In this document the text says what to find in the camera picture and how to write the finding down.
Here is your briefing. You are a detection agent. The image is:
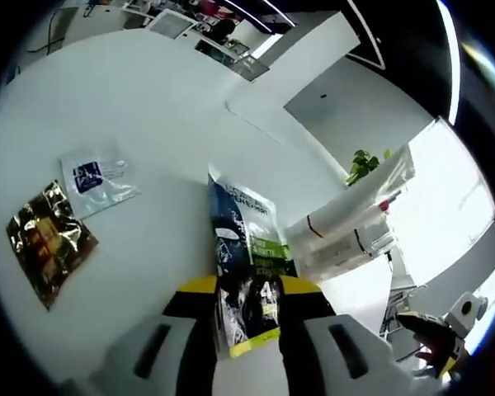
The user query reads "long ceiling light strip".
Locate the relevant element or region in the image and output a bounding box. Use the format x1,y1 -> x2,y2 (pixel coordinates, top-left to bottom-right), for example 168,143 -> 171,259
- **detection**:
435,0 -> 463,125

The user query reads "green black skincare sachet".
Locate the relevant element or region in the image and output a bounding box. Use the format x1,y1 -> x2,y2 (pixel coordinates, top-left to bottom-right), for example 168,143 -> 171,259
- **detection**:
207,163 -> 301,360

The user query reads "white skincare tube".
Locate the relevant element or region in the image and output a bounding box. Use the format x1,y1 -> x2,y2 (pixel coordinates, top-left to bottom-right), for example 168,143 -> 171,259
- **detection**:
346,144 -> 414,199

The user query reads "white office chair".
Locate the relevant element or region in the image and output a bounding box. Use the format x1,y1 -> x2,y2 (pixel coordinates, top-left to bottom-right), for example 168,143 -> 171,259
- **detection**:
147,7 -> 191,41

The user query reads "white skincare bottle clear cap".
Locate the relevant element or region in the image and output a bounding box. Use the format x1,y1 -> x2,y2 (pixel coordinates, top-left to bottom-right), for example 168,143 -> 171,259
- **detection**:
284,181 -> 383,259

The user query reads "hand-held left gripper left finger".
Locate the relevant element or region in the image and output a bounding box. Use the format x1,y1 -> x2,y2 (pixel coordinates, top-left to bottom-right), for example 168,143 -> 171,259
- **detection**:
88,276 -> 220,396

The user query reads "potted green plant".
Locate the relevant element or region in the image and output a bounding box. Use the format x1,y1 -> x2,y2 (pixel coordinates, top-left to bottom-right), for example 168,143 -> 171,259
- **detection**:
345,148 -> 393,187

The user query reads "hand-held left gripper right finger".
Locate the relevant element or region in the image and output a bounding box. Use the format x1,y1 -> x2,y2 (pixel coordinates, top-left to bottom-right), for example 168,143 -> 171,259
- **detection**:
278,275 -> 398,396

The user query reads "person's right hand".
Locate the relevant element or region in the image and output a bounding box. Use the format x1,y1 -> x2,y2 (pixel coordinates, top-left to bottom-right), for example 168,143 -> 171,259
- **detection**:
413,346 -> 441,366

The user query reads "dark mesh office chair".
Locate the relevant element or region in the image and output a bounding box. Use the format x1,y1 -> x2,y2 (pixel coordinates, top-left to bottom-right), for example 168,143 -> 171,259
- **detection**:
229,54 -> 270,83

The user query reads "large bright window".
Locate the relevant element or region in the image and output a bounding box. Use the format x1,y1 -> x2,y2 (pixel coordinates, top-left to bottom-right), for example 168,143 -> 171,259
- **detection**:
395,119 -> 495,356

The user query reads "small white skincare bottle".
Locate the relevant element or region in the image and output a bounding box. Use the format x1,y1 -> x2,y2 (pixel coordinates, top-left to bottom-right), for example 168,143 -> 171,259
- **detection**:
313,229 -> 397,269

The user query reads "gold skincare sachet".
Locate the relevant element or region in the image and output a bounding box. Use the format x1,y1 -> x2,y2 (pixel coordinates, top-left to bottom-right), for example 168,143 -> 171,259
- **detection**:
5,179 -> 101,314

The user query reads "white blue skincare sachet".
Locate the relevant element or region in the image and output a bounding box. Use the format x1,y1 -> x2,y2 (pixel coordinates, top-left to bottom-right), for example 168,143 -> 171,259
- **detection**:
59,141 -> 144,220

